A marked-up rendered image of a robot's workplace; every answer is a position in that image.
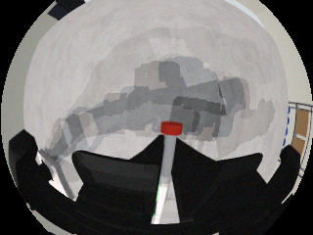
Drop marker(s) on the white pin with red head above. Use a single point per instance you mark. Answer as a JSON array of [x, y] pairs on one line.
[[170, 129]]

